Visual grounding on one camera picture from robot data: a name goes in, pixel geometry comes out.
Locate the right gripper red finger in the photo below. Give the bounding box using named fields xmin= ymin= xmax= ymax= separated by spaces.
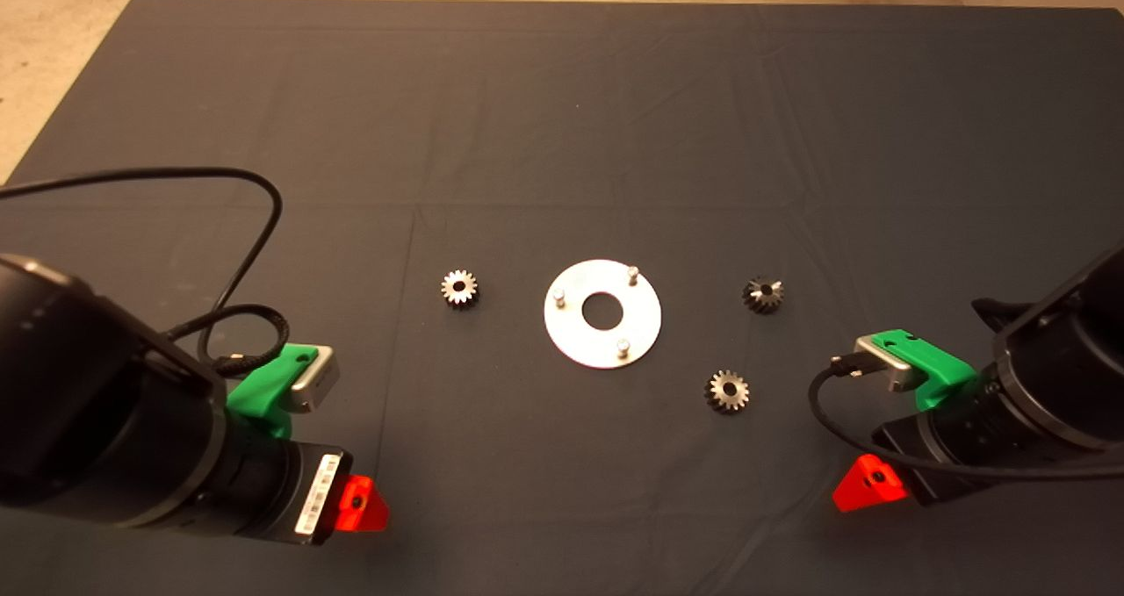
xmin=832 ymin=454 xmax=907 ymax=513

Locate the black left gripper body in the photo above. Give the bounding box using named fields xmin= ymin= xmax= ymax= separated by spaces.
xmin=230 ymin=438 xmax=354 ymax=549

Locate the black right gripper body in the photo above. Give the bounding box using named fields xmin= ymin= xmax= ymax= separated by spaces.
xmin=871 ymin=377 xmax=1024 ymax=507

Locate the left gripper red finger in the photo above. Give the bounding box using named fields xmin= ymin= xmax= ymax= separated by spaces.
xmin=336 ymin=476 xmax=390 ymax=534

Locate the dark steel planetary gear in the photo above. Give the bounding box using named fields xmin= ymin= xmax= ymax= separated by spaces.
xmin=743 ymin=276 xmax=785 ymax=315
xmin=704 ymin=370 xmax=751 ymax=415

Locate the bright steel planetary gear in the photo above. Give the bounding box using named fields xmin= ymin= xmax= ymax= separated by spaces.
xmin=441 ymin=269 xmax=479 ymax=310

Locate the round metal carrier plate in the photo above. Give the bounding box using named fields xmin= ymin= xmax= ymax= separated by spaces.
xmin=544 ymin=259 xmax=663 ymax=370

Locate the dark grey table cloth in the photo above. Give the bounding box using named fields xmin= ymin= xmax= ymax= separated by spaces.
xmin=0 ymin=0 xmax=1124 ymax=596

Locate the right green camera mount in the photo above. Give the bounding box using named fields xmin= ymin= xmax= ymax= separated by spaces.
xmin=881 ymin=328 xmax=977 ymax=413

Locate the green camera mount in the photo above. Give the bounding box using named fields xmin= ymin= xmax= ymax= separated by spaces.
xmin=227 ymin=343 xmax=319 ymax=441
xmin=881 ymin=328 xmax=977 ymax=413

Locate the left green camera mount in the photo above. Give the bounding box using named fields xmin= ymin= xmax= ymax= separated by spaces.
xmin=227 ymin=343 xmax=319 ymax=441

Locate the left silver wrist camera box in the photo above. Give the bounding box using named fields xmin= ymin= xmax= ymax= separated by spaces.
xmin=288 ymin=346 xmax=341 ymax=414

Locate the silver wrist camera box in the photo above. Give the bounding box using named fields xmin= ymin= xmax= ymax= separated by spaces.
xmin=854 ymin=333 xmax=914 ymax=393
xmin=288 ymin=346 xmax=341 ymax=414

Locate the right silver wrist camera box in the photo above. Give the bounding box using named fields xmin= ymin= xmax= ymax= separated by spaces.
xmin=854 ymin=333 xmax=914 ymax=393

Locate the braided black left camera cable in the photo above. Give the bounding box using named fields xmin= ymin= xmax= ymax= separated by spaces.
xmin=167 ymin=305 xmax=291 ymax=377

